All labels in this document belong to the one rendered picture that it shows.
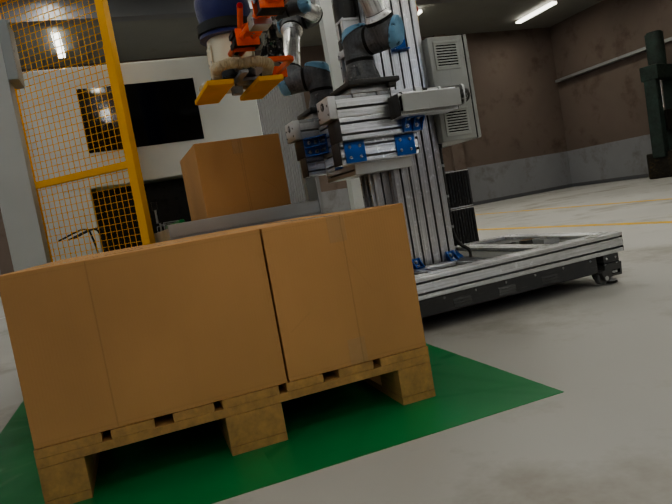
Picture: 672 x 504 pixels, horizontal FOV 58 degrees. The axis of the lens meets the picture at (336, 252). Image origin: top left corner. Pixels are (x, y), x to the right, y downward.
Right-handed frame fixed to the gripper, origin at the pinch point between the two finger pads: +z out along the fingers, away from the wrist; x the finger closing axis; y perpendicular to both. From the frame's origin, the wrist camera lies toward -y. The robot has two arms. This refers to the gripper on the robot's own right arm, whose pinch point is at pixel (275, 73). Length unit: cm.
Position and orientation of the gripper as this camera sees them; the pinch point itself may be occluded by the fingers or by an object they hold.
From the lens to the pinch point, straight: 286.9
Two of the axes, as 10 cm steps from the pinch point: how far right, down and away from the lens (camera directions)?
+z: 1.7, 9.8, 0.6
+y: 3.5, 0.0, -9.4
